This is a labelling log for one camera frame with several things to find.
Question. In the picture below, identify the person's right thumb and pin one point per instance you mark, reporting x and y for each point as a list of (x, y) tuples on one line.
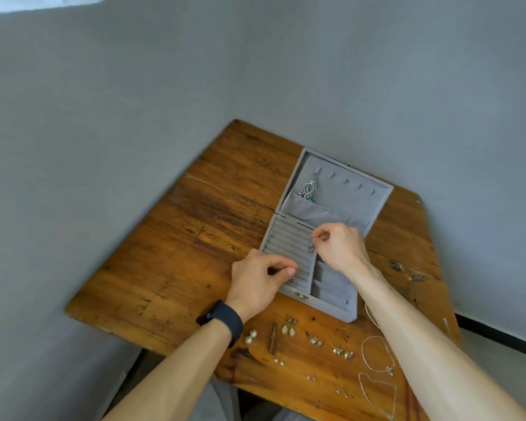
[(322, 247)]

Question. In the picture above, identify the person's right hand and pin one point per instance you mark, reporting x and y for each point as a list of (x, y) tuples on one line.
[(344, 249)]

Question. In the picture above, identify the gold teardrop earring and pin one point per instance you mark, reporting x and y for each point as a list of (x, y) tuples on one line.
[(285, 329), (292, 332)]

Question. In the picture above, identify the group of silver stud earrings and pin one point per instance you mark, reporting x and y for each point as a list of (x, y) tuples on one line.
[(335, 350)]

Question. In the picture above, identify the person's left hand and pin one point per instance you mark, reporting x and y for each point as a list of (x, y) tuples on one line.
[(250, 282)]

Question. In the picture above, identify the person's right forearm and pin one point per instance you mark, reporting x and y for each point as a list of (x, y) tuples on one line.
[(421, 350)]

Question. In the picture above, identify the grey trousers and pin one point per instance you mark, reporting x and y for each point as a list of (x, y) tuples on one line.
[(219, 403)]

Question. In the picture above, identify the black smartwatch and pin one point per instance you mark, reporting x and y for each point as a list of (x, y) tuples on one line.
[(222, 317)]

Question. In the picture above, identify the person's left thumb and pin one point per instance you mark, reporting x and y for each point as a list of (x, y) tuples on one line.
[(285, 274)]

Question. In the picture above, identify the grey velvet jewelry box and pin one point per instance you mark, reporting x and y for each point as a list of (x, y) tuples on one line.
[(337, 192)]

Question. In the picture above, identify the silver turquoise chandelier earring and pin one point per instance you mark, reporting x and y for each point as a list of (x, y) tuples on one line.
[(308, 189)]

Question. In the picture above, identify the person's left forearm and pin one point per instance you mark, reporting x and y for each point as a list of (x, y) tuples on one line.
[(179, 377)]

